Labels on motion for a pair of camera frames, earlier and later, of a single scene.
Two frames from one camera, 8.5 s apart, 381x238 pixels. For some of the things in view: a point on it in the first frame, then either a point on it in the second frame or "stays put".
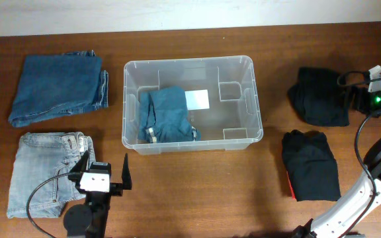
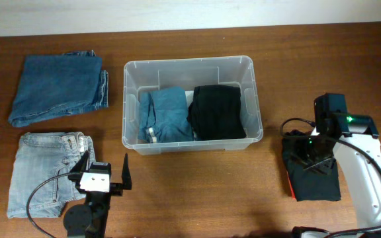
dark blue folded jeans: (55, 85) stays put
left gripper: (116, 190) stays put
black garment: (312, 165) stays put
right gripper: (367, 92) → (323, 166)
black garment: (319, 98) → (215, 113)
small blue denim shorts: (163, 117) stays put
